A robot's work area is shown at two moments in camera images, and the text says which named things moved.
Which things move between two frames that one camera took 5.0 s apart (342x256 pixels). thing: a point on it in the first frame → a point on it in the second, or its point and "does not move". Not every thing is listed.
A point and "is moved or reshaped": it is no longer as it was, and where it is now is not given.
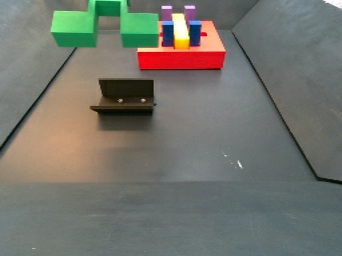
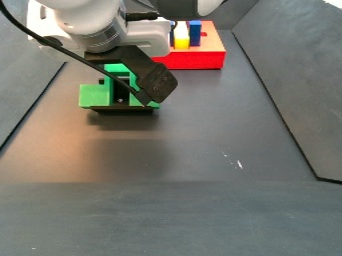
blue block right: x=195 y=33 does not move
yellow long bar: x=180 y=32 does not move
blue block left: x=168 y=30 does not move
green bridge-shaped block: x=73 y=28 is moved or reshaped
